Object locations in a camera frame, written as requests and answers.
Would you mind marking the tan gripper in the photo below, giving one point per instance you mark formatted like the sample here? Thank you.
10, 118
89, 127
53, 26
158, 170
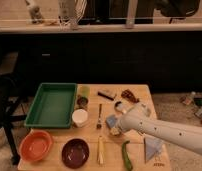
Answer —
115, 131

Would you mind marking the blue sponge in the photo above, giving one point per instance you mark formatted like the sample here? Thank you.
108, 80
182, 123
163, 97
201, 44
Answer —
111, 121

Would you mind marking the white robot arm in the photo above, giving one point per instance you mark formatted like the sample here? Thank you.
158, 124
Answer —
138, 118

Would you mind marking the dark red bowl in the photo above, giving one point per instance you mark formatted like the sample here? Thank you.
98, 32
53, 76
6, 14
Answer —
75, 153

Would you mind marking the orange bowl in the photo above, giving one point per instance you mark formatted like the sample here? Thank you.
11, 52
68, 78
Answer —
35, 146

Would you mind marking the metal fork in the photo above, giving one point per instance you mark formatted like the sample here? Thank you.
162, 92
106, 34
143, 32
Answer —
99, 125

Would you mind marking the white dish brush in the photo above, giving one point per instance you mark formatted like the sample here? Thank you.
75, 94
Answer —
120, 107

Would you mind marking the brown dried food piece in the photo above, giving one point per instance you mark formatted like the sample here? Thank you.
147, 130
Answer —
129, 96

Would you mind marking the grey folded cloth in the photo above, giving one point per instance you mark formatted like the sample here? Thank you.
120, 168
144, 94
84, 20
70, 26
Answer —
153, 147

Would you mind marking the white cup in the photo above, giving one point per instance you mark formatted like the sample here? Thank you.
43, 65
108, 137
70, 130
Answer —
80, 117

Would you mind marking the black and tan eraser block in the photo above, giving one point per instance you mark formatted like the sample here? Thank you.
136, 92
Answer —
107, 94

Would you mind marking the green can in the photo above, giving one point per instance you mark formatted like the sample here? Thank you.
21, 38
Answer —
83, 97

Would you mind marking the green plastic tray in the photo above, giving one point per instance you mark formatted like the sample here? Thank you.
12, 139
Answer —
52, 106

